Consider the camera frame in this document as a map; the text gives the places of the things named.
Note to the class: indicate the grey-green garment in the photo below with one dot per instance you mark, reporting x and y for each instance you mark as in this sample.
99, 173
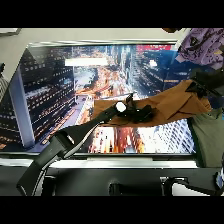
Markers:
210, 140

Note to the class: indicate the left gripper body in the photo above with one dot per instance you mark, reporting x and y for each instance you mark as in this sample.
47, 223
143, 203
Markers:
142, 115

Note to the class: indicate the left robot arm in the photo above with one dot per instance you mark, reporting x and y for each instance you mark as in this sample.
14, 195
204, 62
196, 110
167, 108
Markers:
75, 135

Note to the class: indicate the purple patterned garment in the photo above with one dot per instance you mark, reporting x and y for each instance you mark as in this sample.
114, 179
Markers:
203, 45

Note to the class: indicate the brown garment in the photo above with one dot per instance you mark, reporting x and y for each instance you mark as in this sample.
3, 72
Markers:
173, 103

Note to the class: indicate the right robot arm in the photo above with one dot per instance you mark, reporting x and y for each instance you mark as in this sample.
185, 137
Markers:
211, 81

